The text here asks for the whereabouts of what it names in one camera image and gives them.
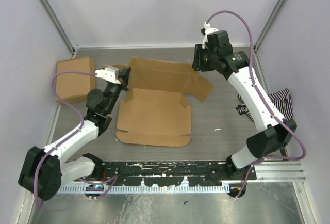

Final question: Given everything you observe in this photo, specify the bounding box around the slotted grey cable duct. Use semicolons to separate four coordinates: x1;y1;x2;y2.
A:
58;182;229;194

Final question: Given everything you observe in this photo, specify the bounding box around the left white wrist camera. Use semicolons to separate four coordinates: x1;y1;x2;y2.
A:
95;66;122;85

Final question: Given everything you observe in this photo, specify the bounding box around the brown cardboard box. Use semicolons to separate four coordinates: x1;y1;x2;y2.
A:
56;57;96;104
116;57;213;147

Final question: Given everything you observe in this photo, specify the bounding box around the aluminium front rail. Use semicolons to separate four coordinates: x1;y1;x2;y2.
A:
70;161;305;185

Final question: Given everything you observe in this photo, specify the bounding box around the purple striped cloth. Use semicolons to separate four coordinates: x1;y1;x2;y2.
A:
236;88;293;121

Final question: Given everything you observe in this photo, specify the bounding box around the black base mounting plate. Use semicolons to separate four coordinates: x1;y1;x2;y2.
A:
100;161;247;187

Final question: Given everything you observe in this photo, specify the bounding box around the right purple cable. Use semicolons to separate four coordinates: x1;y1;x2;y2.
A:
205;11;307;199

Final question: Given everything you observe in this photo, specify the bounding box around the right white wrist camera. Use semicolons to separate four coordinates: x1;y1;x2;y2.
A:
201;22;219;49

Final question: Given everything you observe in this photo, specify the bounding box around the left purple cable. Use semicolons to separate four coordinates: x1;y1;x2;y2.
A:
34;71;119;210

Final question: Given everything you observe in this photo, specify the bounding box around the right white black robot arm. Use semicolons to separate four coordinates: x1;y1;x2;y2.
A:
192;28;297;180

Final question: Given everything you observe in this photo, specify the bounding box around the purple cable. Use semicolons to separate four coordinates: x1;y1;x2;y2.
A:
205;11;307;199
34;71;119;210

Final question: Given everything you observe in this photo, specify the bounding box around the folded brown cardboard box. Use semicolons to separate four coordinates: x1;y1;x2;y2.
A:
56;57;96;104

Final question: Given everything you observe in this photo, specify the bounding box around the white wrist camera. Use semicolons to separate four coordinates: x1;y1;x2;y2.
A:
95;66;122;85
201;22;219;49

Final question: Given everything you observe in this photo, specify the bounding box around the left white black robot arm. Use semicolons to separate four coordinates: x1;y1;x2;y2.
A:
18;66;131;201

